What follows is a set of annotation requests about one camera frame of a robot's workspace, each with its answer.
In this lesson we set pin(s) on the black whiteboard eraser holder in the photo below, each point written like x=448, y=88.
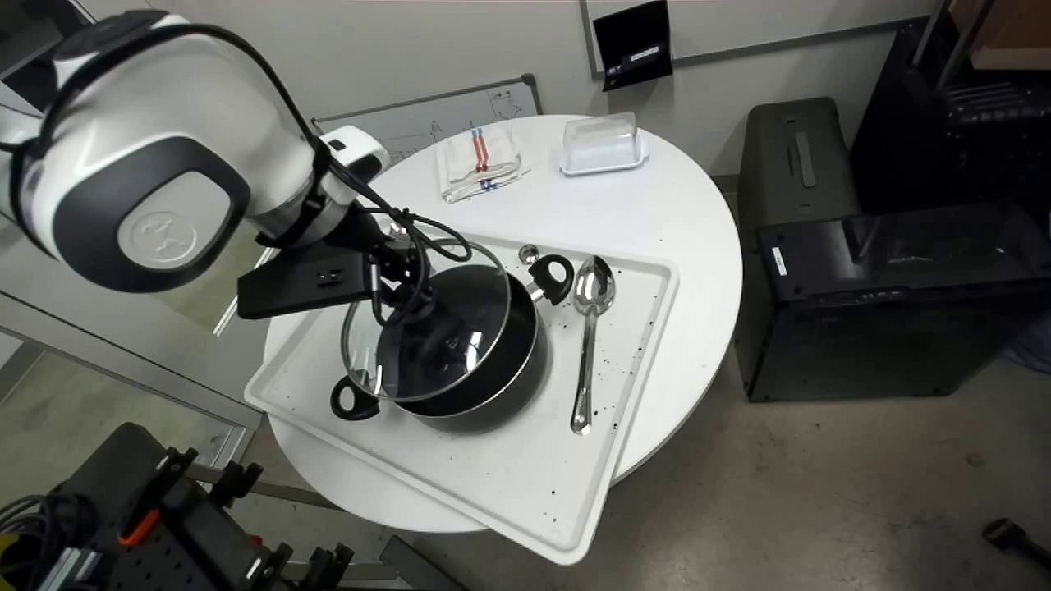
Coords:
x=632, y=45

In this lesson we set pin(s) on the glass pot lid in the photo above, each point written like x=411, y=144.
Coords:
x=461, y=338

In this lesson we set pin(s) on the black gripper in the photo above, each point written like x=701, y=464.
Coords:
x=365, y=231

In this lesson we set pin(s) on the black object on floor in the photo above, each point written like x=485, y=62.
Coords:
x=1012, y=540

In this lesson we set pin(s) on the clear plastic container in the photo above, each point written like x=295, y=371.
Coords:
x=599, y=146

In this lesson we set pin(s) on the metal spoon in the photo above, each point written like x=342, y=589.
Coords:
x=589, y=331

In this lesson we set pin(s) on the grey metal frame rail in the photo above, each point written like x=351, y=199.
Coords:
x=108, y=364

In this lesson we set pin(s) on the white plastic tray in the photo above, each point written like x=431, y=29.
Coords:
x=512, y=480

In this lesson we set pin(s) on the cardboard box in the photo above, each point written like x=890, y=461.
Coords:
x=1005, y=33

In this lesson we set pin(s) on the black cabinet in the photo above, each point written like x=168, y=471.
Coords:
x=942, y=134

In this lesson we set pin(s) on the black equipment cart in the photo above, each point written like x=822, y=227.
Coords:
x=164, y=527

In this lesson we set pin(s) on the small leaning whiteboard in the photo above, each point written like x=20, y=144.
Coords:
x=439, y=116

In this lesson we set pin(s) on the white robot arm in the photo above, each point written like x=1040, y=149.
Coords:
x=164, y=134

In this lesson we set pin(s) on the black floor case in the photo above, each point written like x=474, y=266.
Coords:
x=874, y=317

